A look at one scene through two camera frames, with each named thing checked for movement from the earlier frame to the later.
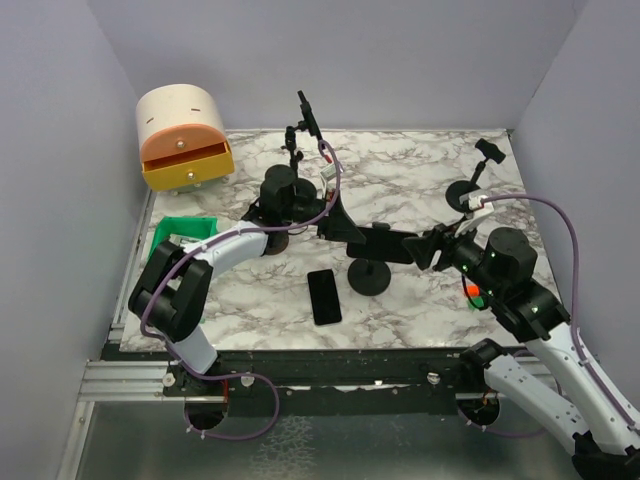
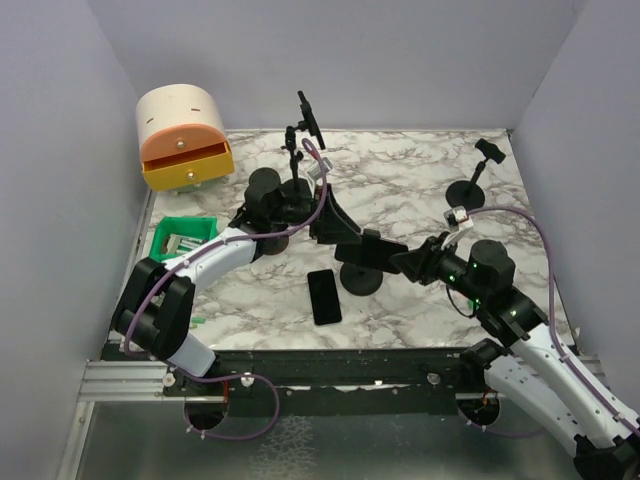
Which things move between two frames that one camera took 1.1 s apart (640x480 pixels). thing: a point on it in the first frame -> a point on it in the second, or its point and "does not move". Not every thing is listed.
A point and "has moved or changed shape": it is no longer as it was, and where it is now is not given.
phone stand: (367, 276) has moved or changed shape
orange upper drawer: (179, 139) does not move
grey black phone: (324, 297) does not move
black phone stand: (487, 150) does not move
